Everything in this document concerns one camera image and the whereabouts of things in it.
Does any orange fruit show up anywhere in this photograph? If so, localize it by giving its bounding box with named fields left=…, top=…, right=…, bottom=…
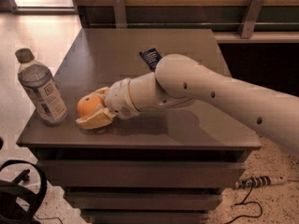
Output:
left=77, top=94, right=105, bottom=118

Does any dark blue snack packet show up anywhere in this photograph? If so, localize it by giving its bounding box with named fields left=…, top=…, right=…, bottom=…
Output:
left=139, top=49, right=162, bottom=71

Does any wooden shelf with brackets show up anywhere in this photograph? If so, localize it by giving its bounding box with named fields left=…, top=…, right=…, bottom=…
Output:
left=73, top=0, right=299, bottom=43

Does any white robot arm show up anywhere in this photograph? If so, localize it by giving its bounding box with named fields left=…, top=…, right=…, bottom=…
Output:
left=77, top=54, right=299, bottom=153

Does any clear plastic water bottle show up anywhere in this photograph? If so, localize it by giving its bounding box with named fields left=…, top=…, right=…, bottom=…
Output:
left=15, top=49, right=67, bottom=125

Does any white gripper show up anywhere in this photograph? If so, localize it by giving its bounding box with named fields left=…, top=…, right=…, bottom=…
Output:
left=76, top=78, right=139, bottom=130

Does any white power strip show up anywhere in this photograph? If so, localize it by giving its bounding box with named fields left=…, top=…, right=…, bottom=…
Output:
left=235, top=175, right=287, bottom=189

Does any black power cable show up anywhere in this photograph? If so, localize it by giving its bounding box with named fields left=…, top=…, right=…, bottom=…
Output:
left=223, top=181, right=264, bottom=224

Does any grey drawer cabinet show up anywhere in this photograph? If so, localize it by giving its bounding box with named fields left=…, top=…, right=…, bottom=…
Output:
left=18, top=29, right=261, bottom=224

